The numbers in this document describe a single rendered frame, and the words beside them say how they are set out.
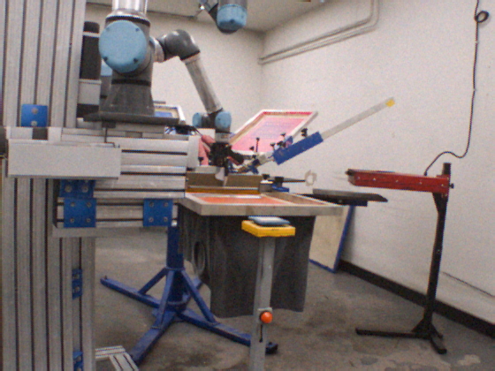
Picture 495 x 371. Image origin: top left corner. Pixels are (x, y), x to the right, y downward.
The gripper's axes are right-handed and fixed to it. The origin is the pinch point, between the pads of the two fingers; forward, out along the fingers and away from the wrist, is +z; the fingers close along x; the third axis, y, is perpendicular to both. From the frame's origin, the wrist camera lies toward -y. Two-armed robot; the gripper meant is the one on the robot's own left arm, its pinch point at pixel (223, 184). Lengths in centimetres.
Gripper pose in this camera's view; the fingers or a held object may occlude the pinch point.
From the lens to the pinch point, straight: 217.6
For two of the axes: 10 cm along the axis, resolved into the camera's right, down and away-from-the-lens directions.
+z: -0.6, 9.9, 1.0
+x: 3.8, 1.1, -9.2
